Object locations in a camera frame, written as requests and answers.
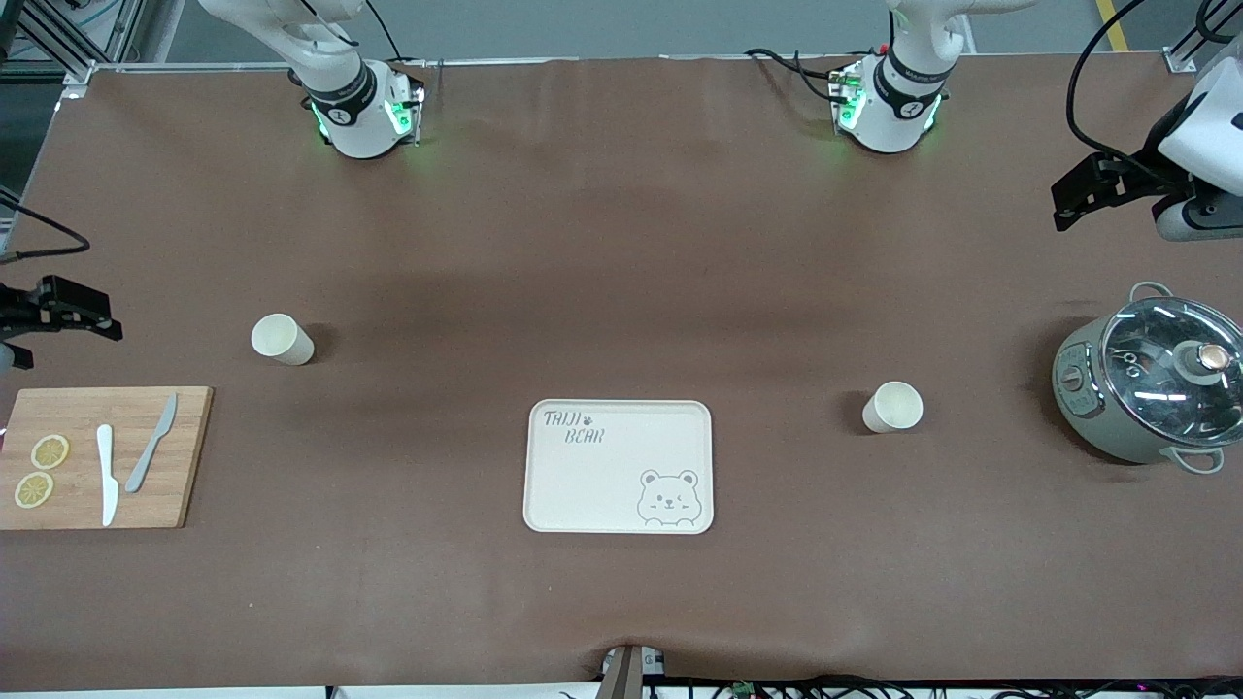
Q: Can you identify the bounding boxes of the white plastic cup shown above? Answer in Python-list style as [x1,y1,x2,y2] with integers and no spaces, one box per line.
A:
[862,381,924,435]
[251,313,316,367]

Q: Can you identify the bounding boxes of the grey plastic knife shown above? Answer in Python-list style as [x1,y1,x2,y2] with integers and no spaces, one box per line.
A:
[124,392,180,494]

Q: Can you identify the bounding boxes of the white plastic knife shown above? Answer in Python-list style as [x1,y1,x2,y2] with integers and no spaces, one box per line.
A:
[95,424,120,528]

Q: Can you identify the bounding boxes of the glass pot lid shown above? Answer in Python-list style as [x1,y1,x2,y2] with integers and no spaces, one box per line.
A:
[1100,297,1243,420]

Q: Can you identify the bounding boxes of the wooden cutting board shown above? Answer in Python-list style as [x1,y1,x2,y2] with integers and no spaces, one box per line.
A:
[0,386,214,531]

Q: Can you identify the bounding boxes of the white bear print tray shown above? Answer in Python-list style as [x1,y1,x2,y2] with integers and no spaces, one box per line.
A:
[522,399,715,535]

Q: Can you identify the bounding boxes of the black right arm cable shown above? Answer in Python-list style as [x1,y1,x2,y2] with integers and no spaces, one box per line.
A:
[0,189,91,263]

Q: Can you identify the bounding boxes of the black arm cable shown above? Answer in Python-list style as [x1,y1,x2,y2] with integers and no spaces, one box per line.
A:
[1066,0,1243,168]
[0,189,91,263]

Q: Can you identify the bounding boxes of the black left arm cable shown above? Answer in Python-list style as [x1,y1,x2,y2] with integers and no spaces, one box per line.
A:
[1066,0,1243,168]

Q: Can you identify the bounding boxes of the aluminium frame profile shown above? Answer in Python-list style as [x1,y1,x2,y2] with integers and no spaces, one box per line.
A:
[19,0,147,98]
[1162,0,1226,74]

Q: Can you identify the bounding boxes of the black left base cables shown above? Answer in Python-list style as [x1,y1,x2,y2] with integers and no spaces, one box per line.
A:
[743,47,846,103]

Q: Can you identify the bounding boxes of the black right base cable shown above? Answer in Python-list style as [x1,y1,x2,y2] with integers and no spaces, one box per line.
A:
[364,0,404,61]

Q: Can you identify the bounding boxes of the table edge clamp bracket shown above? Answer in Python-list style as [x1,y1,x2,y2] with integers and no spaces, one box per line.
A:
[600,644,668,699]

